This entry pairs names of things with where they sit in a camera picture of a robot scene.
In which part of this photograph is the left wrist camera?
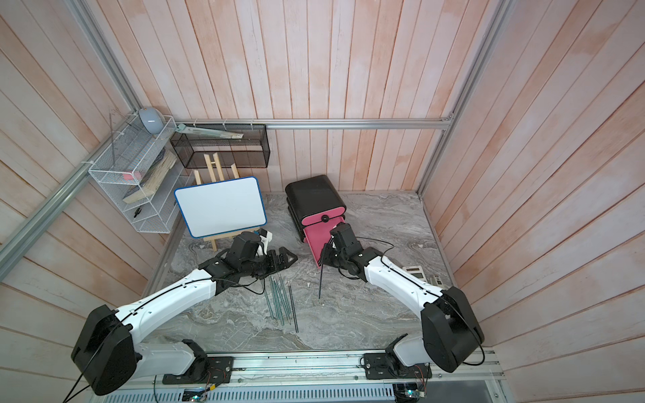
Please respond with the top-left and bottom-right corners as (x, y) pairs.
(228, 228), (273, 260)

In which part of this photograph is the aluminium mounting rail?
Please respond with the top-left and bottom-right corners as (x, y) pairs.
(89, 349), (514, 402)

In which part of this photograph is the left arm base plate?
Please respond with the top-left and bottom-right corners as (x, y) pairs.
(162, 356), (234, 386)

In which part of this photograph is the white wire wall shelf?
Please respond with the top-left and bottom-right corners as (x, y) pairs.
(89, 114), (190, 234)

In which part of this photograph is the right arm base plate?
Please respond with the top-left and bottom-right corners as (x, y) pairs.
(360, 353), (432, 381)

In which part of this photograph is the black mesh wall basket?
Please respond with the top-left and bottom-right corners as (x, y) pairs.
(171, 124), (270, 169)

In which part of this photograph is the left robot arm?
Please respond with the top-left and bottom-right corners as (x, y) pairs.
(72, 247), (298, 396)

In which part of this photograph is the green pencil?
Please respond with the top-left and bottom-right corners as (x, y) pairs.
(278, 275), (292, 320)
(275, 280), (290, 322)
(270, 278), (285, 326)
(264, 289), (278, 320)
(271, 280), (285, 326)

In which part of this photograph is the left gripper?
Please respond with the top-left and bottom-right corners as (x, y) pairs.
(240, 247), (299, 280)

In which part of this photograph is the green white ruler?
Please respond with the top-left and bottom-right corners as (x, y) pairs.
(176, 124), (244, 139)

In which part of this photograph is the grey stapler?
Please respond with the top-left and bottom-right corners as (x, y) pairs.
(428, 275), (449, 290)

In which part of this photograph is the book on shelf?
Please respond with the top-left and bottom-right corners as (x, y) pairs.
(123, 149), (176, 204)

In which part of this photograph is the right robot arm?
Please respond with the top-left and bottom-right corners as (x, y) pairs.
(320, 240), (485, 373)

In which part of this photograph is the white calculator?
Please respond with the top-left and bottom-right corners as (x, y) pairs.
(403, 265), (428, 282)

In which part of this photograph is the black drawer cabinet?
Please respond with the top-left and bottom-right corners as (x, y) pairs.
(285, 175), (346, 243)

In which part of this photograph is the white board blue frame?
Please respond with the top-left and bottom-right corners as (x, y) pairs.
(174, 176), (267, 238)

